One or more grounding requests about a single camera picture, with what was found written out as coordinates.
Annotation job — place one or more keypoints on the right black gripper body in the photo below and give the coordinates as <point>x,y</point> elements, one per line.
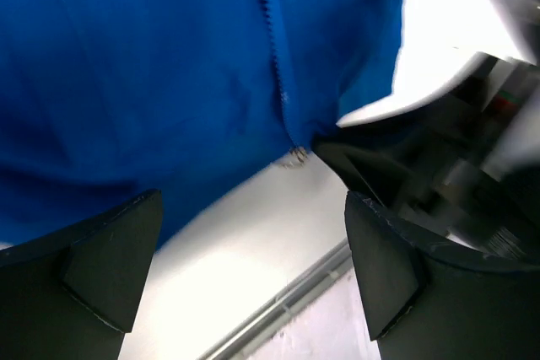
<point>465,163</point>

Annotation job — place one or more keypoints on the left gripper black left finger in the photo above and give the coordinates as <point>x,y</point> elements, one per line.
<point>75,293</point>

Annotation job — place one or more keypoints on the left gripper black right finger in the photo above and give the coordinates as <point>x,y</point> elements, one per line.
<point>427,297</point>

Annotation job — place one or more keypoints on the aluminium table frame rail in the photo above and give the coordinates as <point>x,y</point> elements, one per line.
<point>263,324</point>

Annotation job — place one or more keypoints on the blue white red jacket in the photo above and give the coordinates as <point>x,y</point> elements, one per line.
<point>104,99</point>

